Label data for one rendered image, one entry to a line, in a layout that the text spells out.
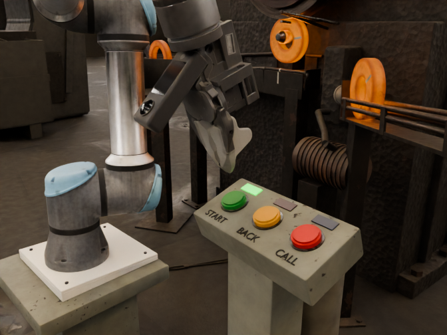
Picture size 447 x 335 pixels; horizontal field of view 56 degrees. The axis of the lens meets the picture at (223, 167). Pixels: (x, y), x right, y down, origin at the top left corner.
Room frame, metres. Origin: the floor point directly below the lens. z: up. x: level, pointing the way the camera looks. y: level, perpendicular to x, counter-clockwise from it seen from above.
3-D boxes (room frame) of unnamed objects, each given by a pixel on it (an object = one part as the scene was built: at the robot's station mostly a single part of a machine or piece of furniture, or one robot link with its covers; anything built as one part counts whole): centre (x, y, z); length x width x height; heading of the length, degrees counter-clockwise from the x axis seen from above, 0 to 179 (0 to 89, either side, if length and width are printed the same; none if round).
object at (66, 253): (0.91, 0.36, 0.37); 0.15 x 0.15 x 0.10
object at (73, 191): (0.92, 0.35, 0.49); 0.13 x 0.12 x 0.14; 110
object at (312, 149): (1.20, -0.32, 0.27); 0.22 x 0.13 x 0.53; 38
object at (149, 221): (1.76, 0.29, 0.36); 0.26 x 0.20 x 0.72; 73
